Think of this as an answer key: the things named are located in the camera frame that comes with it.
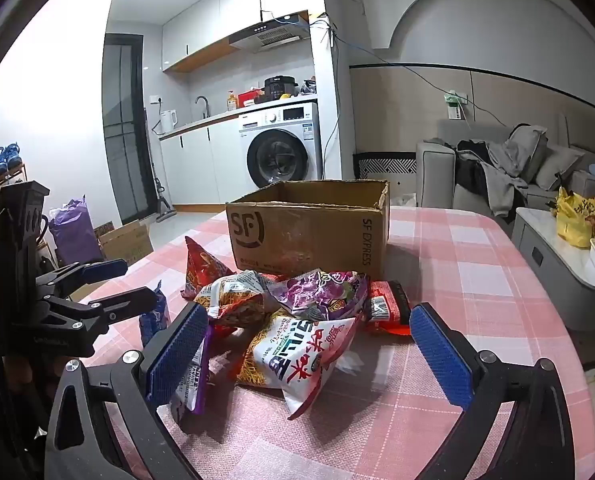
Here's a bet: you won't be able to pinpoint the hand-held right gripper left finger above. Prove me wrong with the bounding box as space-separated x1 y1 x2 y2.
45 302 209 480

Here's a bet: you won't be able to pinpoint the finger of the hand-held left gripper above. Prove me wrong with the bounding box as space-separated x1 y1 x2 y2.
36 259 129 297
45 287 159 333

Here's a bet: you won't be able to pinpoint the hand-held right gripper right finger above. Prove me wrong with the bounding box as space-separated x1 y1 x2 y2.
410 302 575 480

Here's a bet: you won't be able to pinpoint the blue snack packet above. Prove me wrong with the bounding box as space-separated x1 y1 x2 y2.
138 282 171 346

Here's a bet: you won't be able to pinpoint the silver purple-edged snack packet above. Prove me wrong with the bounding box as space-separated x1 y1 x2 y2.
170 320 213 423

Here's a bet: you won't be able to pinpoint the orange white noodle packet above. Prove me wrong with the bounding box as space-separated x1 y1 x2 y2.
194 271 278 331

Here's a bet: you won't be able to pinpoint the red triangular snack packet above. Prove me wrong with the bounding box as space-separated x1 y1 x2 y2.
182 236 236 301

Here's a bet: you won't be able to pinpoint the large white red noodle packet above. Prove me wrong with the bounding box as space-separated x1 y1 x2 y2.
235 310 361 421

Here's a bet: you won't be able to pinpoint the purple chips packet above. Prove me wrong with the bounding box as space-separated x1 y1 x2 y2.
268 270 369 333

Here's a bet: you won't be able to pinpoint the brown cardboard box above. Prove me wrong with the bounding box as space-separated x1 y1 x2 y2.
226 179 391 281

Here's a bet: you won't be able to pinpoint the printed floor cardboard box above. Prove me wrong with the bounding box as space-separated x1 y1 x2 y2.
94 220 154 267

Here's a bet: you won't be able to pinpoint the purple plastic bag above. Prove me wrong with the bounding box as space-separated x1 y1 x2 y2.
48 195 103 266

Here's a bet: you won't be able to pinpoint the red packet with black band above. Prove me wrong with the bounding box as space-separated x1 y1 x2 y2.
365 280 412 338

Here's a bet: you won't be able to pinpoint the pink checked tablecloth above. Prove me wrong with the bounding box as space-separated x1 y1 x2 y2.
70 205 591 480

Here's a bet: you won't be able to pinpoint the blue shoes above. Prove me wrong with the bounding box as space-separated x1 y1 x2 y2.
0 142 22 177

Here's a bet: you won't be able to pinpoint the upright vacuum cleaner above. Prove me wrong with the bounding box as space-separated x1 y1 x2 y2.
148 130 176 223

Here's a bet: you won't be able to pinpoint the dark glass door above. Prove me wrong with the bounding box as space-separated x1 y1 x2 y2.
102 33 151 226

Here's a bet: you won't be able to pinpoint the white coffee table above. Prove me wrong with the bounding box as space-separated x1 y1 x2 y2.
511 207 595 331

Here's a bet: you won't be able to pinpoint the white base cabinets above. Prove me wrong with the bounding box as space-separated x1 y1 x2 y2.
158 120 243 208

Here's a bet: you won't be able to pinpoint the grey sofa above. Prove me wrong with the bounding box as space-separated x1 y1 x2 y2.
416 119 595 226

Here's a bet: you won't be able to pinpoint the grey clothing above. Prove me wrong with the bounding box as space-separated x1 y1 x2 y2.
482 145 531 218

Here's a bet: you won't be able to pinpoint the black clothing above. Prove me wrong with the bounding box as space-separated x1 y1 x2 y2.
455 140 493 193

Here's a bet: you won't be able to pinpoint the black white patterned panel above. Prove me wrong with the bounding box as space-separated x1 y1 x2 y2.
353 152 418 195

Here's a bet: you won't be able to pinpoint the yellow plastic bag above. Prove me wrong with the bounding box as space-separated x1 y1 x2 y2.
550 186 595 248

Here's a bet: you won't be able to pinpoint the white washing machine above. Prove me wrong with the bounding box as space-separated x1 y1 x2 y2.
238 102 323 191

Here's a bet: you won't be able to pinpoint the small grey pillow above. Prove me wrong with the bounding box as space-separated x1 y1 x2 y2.
535 142 585 191

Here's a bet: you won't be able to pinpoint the large grey pillow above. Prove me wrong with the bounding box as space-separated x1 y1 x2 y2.
507 125 548 183

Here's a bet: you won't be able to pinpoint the black rice cooker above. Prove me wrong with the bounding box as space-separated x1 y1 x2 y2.
264 76 299 101

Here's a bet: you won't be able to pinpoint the silver range hood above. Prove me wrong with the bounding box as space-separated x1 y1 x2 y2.
228 12 311 53

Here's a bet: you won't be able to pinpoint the wall socket with green plug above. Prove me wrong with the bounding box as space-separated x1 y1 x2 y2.
440 89 471 121

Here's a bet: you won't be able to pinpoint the white wall cabinets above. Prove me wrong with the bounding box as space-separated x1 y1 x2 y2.
162 0 323 73

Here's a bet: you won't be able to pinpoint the blue cable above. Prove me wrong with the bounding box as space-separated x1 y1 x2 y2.
310 17 393 68

